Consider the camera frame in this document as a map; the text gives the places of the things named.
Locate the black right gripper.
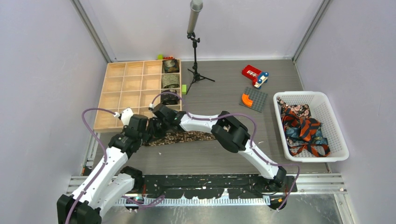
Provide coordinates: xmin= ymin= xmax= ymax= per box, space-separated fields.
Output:
xmin=146 ymin=117 xmax=170 ymax=143

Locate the brown floral black tie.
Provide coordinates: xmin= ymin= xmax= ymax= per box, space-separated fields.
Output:
xmin=143 ymin=131 xmax=216 ymax=147

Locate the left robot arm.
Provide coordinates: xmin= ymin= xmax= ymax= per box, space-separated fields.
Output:
xmin=57 ymin=108 xmax=149 ymax=224

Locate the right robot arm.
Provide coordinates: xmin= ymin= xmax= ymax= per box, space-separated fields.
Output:
xmin=149 ymin=103 xmax=286 ymax=192

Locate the black beige floral rolled tie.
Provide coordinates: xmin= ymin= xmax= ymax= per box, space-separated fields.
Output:
xmin=160 ymin=89 xmax=180 ymax=105

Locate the olive patterned rolled tie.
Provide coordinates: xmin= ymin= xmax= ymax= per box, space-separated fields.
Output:
xmin=161 ymin=73 xmax=180 ymax=89

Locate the wooden compartment tray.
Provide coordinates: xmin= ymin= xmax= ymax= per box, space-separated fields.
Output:
xmin=98 ymin=59 xmax=182 ymax=118

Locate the dark gold rolled tie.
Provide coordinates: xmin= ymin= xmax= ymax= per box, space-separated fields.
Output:
xmin=163 ymin=59 xmax=180 ymax=74

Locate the orange curved block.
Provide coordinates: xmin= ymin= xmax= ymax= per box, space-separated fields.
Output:
xmin=241 ymin=93 xmax=253 ymax=107

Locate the black microphone tripod stand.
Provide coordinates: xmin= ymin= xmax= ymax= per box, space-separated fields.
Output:
xmin=186 ymin=32 xmax=215 ymax=94

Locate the grey building baseplate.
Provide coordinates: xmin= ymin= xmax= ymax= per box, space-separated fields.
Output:
xmin=239 ymin=87 xmax=268 ymax=112

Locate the red toy truck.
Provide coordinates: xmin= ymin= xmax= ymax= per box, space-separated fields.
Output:
xmin=241 ymin=65 xmax=269 ymax=90

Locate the grey microphone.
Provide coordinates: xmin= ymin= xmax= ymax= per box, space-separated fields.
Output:
xmin=187 ymin=0 xmax=203 ymax=35

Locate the blue patterned tie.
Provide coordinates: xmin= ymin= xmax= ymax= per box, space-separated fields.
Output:
xmin=285 ymin=127 xmax=328 ymax=146

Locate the pink floral dark tie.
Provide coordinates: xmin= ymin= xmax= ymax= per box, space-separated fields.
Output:
xmin=276 ymin=97 xmax=311 ymax=119

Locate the orange navy striped tie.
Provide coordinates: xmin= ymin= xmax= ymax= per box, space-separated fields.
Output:
xmin=282 ymin=113 xmax=331 ymax=157

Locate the white plastic basket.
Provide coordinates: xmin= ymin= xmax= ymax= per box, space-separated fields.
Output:
xmin=273 ymin=91 xmax=349 ymax=162

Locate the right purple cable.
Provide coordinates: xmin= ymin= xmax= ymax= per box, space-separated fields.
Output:
xmin=148 ymin=91 xmax=301 ymax=212

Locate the purple cable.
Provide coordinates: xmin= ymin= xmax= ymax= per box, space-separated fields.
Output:
xmin=148 ymin=91 xmax=301 ymax=212
xmin=64 ymin=108 xmax=166 ymax=224

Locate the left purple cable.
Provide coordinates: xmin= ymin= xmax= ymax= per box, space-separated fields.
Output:
xmin=64 ymin=108 xmax=166 ymax=224

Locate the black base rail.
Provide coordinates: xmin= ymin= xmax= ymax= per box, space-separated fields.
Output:
xmin=129 ymin=174 xmax=297 ymax=199

